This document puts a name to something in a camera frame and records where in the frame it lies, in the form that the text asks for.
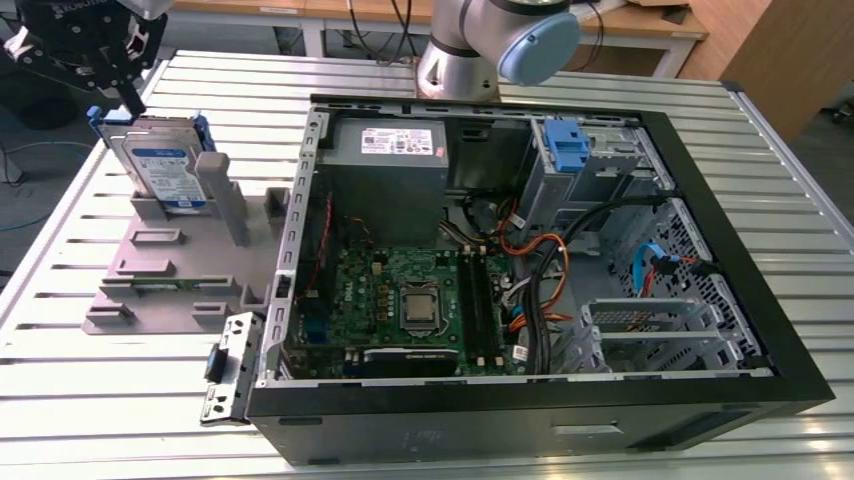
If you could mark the grey metal drive cage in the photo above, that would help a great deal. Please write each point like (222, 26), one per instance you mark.
(587, 185)

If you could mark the silver CPU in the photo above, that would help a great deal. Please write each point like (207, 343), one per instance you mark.
(420, 307)

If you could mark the black graphics card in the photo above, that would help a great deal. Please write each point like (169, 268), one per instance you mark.
(407, 362)

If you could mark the metal expansion slot bracket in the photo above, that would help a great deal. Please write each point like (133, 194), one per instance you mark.
(243, 360)

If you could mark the black open PC case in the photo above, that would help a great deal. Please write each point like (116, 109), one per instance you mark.
(467, 430)

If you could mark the black RAM slot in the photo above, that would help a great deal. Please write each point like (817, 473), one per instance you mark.
(488, 300)
(471, 300)

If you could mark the black mesh waste basket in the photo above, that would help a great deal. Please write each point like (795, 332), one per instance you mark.
(40, 110)

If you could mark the green RAM stick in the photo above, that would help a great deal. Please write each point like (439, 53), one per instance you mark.
(163, 286)

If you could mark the wooden desk white frame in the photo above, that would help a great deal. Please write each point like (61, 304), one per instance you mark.
(654, 27)
(280, 7)

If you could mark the green motherboard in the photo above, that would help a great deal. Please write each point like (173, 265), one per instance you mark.
(367, 270)

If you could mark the blue VGA connector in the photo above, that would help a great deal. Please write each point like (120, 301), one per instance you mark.
(215, 362)

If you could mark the brown wooden cabinet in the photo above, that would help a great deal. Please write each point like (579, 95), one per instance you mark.
(787, 60)

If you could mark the grey plastic parts rack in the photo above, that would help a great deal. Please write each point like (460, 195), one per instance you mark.
(200, 250)

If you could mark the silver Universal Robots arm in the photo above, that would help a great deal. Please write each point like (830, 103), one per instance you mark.
(454, 75)

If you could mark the grey power supply unit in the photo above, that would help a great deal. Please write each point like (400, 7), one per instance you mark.
(387, 200)

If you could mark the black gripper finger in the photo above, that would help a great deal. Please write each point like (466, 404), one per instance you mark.
(129, 85)
(40, 55)

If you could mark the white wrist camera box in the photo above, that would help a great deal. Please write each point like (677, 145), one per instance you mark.
(148, 7)

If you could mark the grey metal disk bay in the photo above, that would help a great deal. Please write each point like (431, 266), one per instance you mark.
(661, 335)

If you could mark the blue plastic drive latch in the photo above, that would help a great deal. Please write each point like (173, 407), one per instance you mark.
(563, 145)

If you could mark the hard disk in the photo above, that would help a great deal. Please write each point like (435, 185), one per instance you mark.
(163, 170)

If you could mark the black CPU socket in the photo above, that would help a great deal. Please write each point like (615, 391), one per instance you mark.
(420, 286)

